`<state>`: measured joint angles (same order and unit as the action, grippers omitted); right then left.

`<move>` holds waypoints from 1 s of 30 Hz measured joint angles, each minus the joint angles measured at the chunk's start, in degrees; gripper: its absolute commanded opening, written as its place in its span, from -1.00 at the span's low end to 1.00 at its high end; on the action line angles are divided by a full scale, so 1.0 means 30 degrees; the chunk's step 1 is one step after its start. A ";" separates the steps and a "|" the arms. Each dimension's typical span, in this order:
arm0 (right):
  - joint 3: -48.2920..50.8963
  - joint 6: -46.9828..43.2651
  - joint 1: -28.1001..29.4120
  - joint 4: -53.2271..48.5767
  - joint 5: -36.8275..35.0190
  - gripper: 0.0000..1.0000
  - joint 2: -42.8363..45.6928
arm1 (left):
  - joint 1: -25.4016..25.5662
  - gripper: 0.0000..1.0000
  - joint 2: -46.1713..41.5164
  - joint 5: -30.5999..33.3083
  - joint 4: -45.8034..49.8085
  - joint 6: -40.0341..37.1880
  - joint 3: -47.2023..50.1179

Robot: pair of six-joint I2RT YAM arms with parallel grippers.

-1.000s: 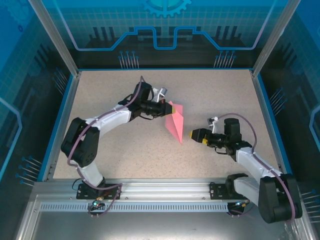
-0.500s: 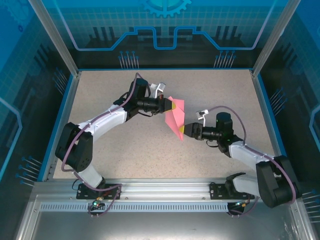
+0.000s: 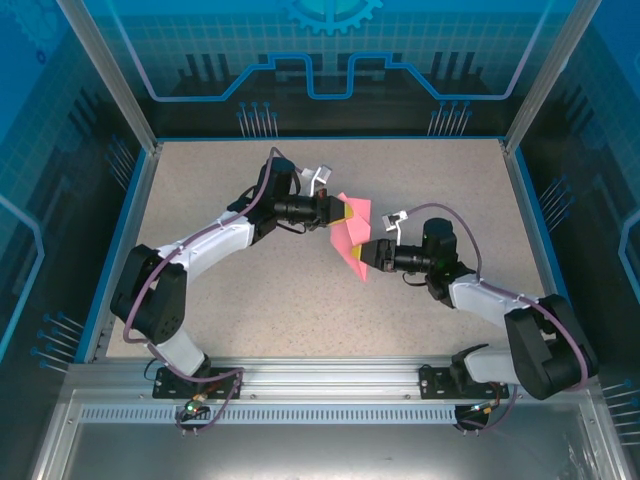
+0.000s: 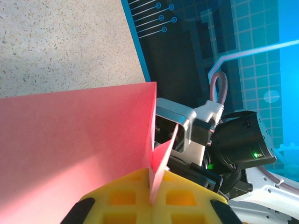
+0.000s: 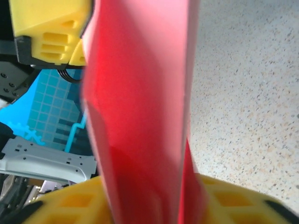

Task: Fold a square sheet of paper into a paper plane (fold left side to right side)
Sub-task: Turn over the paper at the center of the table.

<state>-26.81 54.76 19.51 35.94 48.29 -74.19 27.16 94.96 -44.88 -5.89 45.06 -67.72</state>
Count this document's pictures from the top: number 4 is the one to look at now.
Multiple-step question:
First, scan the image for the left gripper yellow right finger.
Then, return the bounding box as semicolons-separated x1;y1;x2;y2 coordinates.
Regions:
153;169;242;224

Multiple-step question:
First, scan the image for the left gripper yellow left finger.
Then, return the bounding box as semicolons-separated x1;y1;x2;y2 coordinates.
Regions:
61;167;154;224

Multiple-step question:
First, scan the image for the pink paper sheet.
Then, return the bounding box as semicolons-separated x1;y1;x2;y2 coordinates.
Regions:
0;81;179;224

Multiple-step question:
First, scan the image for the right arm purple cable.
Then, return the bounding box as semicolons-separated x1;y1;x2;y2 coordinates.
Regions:
209;71;299;193

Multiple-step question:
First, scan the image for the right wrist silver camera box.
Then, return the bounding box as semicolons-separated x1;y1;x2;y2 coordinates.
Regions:
154;97;225;165

